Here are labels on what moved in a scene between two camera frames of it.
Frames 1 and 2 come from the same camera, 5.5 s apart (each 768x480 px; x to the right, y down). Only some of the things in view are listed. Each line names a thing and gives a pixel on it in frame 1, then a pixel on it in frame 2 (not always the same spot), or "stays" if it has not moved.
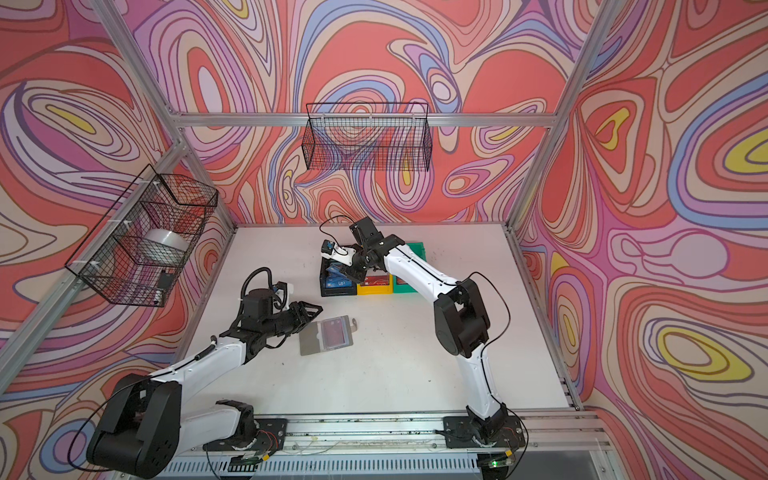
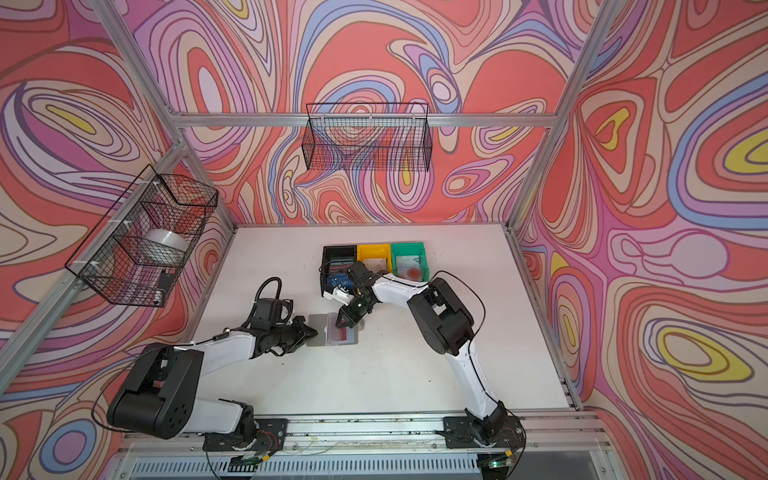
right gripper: [358, 276] to [351, 318]
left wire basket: [136, 253] stays
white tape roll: [173, 238] stays
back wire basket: [373, 136] stays
